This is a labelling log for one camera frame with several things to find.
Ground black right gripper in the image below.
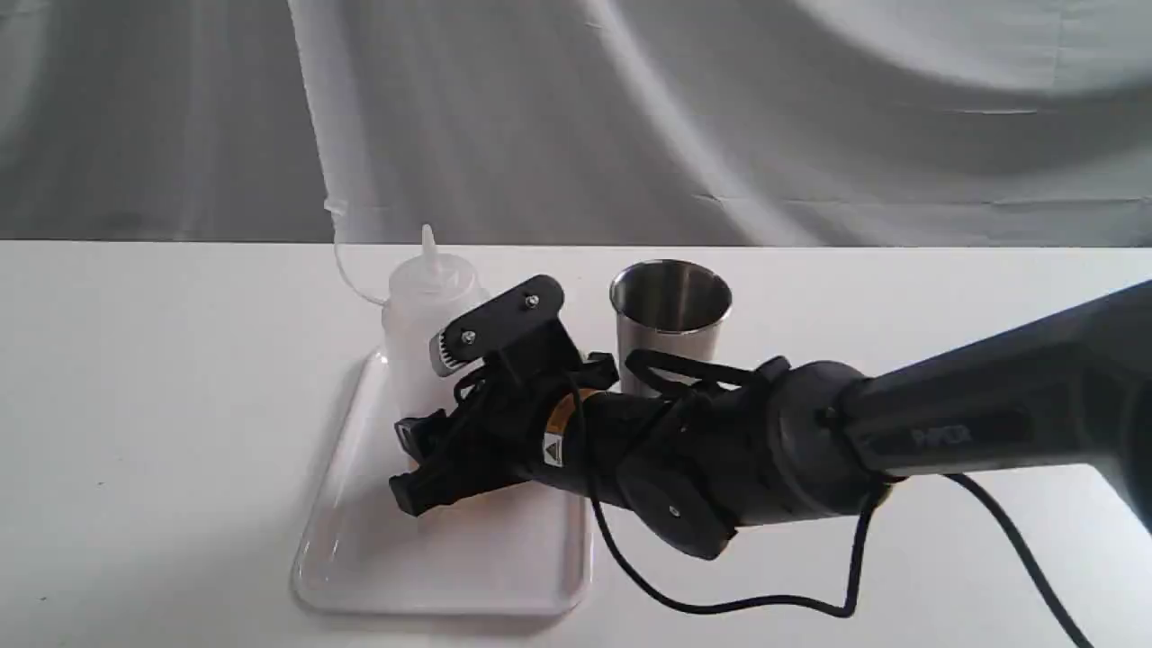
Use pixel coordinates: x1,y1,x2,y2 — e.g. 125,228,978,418
388,276,793,562

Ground clear squeeze bottle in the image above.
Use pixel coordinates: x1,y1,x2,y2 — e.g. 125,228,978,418
324,197,490,422

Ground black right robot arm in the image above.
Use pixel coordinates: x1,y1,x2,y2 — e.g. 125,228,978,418
388,274,1151,562

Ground stainless steel cup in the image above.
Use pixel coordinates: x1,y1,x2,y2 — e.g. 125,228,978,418
608,259,734,395

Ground white plastic tray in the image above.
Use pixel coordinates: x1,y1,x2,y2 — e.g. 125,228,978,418
291,351,593,618

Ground grey backdrop cloth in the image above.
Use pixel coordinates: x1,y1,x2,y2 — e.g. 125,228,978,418
3,1,1149,248

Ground black cable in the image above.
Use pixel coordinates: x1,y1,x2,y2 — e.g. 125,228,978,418
567,346,1094,648

